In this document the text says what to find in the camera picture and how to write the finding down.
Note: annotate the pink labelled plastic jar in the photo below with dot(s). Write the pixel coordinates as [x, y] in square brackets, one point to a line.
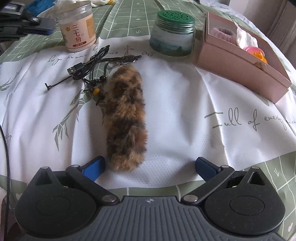
[76, 23]

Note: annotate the green lid glass jar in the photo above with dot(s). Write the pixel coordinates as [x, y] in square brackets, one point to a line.
[173, 33]

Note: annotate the white tissue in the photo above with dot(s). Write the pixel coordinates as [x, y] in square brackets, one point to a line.
[243, 39]

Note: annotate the brown furry tail keychain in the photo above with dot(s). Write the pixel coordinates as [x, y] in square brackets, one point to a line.
[125, 120]

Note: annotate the beige window curtain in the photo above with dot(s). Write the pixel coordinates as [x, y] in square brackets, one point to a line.
[280, 21]

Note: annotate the pink fluffy headband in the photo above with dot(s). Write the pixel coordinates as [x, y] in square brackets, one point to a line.
[224, 34]

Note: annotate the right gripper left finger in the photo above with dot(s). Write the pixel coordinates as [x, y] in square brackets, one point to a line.
[63, 202]

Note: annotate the blue cloth bundle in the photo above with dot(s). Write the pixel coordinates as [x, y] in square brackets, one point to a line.
[38, 6]

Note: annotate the pink cardboard box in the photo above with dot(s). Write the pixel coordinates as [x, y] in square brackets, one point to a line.
[268, 79]

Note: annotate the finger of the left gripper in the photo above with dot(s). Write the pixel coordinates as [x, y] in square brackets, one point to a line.
[16, 29]

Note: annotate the green white bedsheet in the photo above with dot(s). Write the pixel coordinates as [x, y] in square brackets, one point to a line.
[50, 120]

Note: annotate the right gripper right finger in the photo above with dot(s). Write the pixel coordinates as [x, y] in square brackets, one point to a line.
[238, 202]

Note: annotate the orange paper flower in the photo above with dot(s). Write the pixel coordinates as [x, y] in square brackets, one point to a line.
[260, 56]

